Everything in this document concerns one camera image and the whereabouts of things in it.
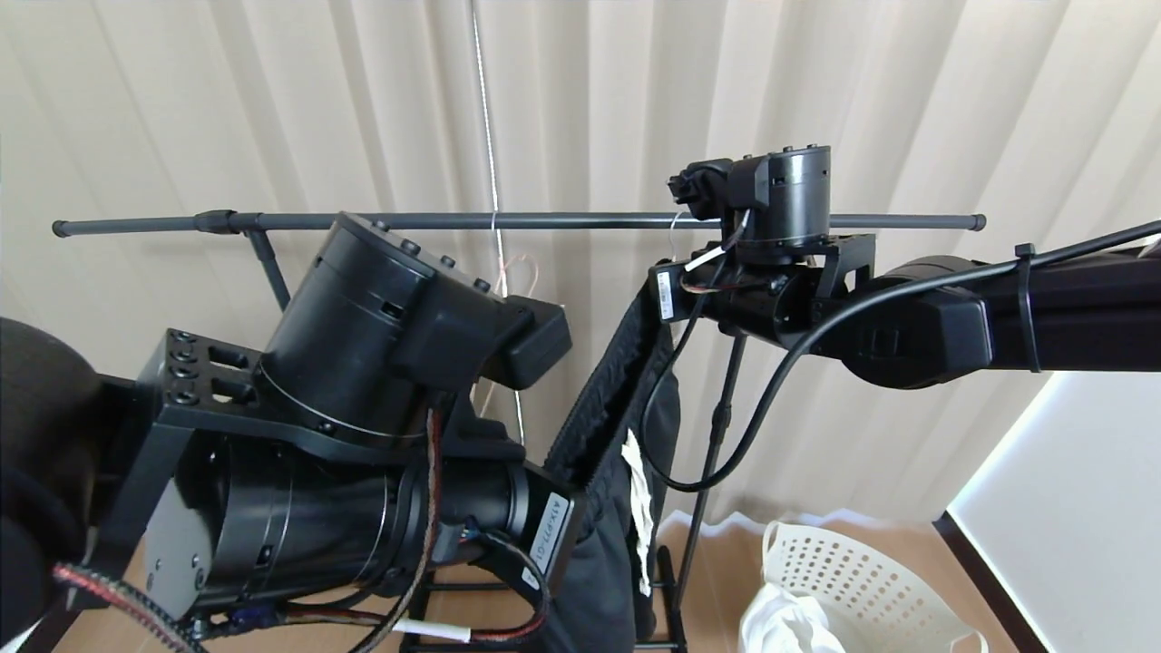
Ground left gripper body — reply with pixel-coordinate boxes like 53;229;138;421
145;440;583;622

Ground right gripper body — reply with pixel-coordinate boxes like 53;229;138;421
649;261;822;351

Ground black shorts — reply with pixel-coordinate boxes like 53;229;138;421
535;270;683;653

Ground white laundry basket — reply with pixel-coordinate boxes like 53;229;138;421
739;519;991;653

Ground black clothes rack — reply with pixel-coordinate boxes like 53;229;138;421
52;210;988;653

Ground white garment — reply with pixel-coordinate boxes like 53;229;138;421
739;580;849;653

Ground beige curtain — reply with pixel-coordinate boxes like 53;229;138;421
0;0;1161;536

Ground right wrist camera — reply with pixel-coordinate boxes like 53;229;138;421
668;160;737;220

